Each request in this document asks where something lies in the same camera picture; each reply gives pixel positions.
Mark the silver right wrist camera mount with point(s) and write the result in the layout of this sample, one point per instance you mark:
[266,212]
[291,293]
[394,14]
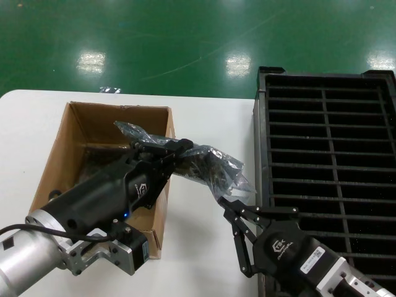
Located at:
[334,269]

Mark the small floor litter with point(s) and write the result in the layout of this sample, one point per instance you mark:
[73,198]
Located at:
[109,90]

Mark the brown cardboard box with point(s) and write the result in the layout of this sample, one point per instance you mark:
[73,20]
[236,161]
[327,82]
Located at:
[62,154]

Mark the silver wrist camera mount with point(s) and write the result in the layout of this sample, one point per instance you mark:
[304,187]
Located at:
[334,269]
[127,256]

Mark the bagged graphics card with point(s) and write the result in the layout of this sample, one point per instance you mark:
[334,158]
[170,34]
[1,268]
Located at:
[96,164]

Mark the grey antistatic plastic bag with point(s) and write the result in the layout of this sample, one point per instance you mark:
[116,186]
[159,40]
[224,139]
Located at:
[230,164]

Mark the black slotted plastic container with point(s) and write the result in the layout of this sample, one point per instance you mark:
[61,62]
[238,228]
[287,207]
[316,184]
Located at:
[261,139]

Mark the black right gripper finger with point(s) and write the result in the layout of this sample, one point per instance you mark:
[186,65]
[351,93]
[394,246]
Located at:
[278,211]
[238,226]

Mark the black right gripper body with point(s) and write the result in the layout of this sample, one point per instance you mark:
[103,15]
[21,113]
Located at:
[278,250]

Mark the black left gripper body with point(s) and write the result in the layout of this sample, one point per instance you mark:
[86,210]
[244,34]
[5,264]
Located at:
[102,198]

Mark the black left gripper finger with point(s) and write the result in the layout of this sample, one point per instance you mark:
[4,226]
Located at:
[170,162]
[173,146]

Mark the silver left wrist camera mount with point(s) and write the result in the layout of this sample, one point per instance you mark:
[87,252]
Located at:
[127,256]

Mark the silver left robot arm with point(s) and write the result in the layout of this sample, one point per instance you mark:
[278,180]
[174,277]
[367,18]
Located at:
[24,260]

